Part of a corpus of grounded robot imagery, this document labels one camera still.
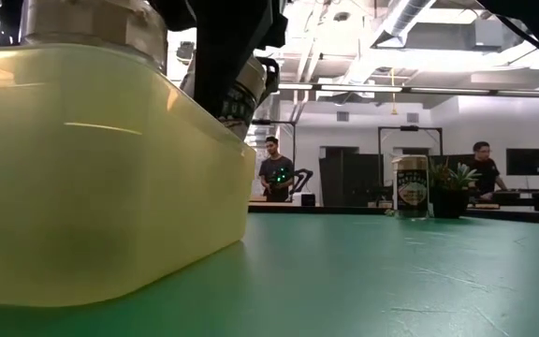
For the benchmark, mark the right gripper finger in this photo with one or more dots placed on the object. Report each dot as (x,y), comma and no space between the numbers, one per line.
(227,37)
(273,75)

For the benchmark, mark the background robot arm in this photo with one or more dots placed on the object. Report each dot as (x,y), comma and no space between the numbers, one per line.
(301,180)

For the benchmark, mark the black ceiling dome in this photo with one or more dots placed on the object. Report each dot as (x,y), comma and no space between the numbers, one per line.
(185,50)

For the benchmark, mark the person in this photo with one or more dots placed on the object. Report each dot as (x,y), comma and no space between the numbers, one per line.
(485,171)
(275,168)

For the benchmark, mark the overhead LED light bar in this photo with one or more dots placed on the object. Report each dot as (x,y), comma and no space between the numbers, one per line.
(391,88)

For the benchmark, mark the dark background cabinet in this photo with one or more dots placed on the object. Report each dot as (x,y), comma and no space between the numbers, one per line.
(344,178)

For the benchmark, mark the yellow-green plastic tray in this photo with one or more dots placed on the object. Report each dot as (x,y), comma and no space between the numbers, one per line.
(87,187)

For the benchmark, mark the small potted plant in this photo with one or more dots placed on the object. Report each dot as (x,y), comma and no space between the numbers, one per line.
(452,187)

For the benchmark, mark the green table mat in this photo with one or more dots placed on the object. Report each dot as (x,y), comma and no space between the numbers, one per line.
(391,281)

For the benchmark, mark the background black table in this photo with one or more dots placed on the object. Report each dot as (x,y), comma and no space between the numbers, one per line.
(513,196)

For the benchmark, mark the background black rig frame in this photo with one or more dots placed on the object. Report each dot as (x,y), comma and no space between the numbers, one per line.
(410,128)
(276,122)

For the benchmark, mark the silver ventilation duct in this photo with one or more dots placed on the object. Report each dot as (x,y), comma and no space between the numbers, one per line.
(400,23)

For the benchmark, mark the black aluminium rig frame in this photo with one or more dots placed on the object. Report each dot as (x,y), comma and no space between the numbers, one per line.
(321,209)

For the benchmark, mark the black wall monitor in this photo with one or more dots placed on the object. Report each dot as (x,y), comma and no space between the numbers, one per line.
(527,161)

